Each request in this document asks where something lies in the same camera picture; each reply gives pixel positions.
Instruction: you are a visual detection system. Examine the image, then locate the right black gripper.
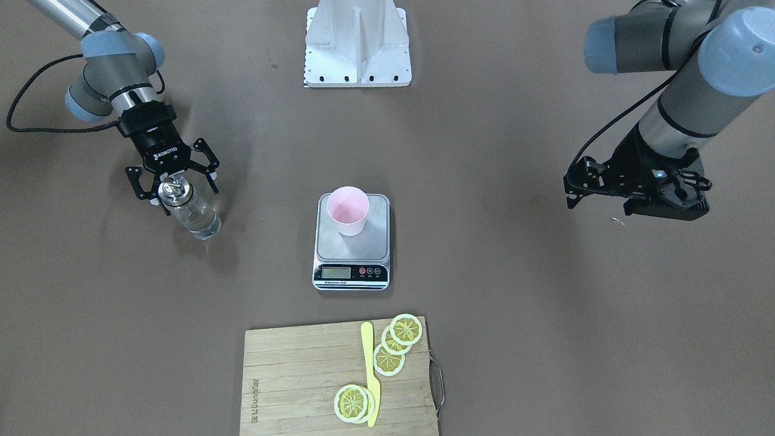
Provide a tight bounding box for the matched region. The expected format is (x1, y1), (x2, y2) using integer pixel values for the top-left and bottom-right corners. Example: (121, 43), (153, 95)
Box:
(116, 103), (221, 216)

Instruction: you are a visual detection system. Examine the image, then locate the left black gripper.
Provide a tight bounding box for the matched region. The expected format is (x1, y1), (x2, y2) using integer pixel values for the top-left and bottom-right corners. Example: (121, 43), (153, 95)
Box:
(612, 128), (710, 221)

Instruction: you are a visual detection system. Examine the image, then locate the pink cup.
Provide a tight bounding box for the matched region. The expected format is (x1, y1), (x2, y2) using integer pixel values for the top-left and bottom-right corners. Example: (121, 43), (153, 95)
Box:
(326, 186), (370, 237)

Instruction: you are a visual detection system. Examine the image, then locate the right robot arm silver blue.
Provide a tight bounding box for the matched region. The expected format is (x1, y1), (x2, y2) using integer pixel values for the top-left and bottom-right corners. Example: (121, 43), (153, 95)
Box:
(33, 1), (220, 204)

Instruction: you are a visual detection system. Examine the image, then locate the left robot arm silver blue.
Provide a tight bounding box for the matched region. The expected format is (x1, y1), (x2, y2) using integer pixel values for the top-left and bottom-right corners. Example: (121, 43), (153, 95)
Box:
(564, 1), (774, 220)

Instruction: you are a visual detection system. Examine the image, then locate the silver kitchen scale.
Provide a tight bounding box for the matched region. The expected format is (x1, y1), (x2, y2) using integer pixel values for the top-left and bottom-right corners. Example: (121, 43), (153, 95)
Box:
(312, 193), (391, 291)

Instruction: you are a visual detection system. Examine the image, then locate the wooden cutting board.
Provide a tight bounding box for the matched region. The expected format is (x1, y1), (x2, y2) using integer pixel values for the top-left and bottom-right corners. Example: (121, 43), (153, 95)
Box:
(240, 321), (444, 435)

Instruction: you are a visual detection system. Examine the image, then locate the yellow plastic knife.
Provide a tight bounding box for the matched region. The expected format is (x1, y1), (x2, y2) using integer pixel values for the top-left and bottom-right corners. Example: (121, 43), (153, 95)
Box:
(360, 321), (381, 428)

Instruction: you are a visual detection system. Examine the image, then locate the camera black cable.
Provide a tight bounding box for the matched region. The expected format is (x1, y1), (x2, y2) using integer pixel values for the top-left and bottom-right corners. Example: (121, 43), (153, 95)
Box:
(569, 24), (715, 176)
(6, 53), (122, 134)

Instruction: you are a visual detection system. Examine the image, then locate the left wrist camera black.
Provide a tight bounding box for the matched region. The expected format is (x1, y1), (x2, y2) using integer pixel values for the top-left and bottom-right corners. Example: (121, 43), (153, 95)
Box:
(562, 156), (626, 210)

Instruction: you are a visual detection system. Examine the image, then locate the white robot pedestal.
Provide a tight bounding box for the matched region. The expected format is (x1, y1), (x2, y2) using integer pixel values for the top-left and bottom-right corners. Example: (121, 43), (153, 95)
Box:
(303, 1), (412, 88)

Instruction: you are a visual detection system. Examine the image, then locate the lemon slice near handle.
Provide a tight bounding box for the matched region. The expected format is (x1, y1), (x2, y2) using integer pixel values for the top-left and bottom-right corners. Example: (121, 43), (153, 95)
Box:
(333, 384), (377, 424)

